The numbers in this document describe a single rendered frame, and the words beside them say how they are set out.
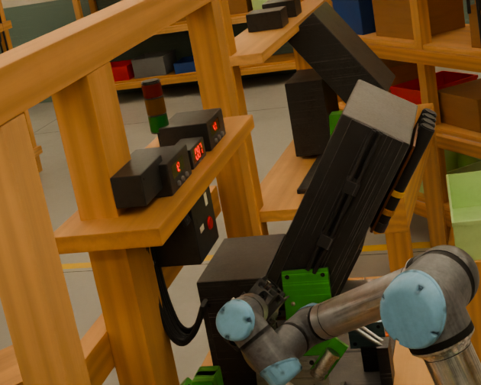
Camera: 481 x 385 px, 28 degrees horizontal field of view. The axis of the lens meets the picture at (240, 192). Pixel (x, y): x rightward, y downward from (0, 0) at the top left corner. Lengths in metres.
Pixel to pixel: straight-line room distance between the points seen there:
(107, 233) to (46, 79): 0.36
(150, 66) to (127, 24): 9.09
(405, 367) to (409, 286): 1.01
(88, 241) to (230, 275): 0.54
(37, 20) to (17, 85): 10.69
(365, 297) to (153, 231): 0.45
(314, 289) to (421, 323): 0.74
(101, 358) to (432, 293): 0.86
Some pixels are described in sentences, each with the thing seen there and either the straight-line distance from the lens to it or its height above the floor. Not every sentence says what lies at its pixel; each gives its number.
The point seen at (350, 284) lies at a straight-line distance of 2.54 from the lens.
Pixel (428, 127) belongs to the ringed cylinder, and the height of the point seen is 1.53.
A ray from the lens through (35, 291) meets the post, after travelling 1.74.
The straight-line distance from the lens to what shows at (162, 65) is 11.27.
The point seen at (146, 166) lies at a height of 1.63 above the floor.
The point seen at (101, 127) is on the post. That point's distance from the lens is 2.02.
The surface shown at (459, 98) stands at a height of 0.89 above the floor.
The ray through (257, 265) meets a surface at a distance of 2.46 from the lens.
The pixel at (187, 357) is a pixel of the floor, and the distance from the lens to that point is 4.86.
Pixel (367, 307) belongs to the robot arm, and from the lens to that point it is 1.84.
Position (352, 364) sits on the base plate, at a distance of 2.63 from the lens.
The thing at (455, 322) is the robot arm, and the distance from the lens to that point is 1.62.
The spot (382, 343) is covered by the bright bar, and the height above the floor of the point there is 1.01.
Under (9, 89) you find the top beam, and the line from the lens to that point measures 1.69.
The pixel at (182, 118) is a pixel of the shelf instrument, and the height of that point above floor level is 1.62.
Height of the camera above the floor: 2.15
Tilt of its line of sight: 17 degrees down
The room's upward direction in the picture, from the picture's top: 10 degrees counter-clockwise
